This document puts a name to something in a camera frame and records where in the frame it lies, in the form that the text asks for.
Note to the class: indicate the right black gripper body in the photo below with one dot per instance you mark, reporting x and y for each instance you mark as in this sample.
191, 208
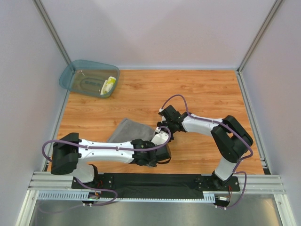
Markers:
165, 125

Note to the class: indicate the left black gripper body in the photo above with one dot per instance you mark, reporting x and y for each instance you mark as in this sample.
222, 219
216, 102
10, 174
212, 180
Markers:
166, 152

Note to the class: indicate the grey towel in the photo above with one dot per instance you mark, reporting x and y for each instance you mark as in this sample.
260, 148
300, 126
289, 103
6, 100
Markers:
129, 130

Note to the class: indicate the yellow green patterned towel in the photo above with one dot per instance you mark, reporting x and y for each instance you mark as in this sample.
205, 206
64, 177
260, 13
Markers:
108, 85

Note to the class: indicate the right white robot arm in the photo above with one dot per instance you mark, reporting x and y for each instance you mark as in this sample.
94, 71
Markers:
231, 139

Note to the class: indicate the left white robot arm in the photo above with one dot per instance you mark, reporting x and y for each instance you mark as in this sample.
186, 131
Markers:
73, 156

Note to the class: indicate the teal transparent plastic tub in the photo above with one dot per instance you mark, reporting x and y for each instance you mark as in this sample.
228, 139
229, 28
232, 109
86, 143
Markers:
87, 77

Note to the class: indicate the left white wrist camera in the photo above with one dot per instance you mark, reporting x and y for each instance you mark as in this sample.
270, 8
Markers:
160, 138

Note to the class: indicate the aluminium front rail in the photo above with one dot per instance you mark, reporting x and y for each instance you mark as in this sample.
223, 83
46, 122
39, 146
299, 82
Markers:
52, 187

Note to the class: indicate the right aluminium frame post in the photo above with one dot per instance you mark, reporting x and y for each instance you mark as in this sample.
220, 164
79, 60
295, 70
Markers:
262, 30

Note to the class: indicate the aluminium frame post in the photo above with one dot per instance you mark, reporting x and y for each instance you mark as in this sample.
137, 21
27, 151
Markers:
262, 30
47, 21

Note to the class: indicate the left aluminium frame post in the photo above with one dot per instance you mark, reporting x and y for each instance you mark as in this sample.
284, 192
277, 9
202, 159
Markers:
47, 21

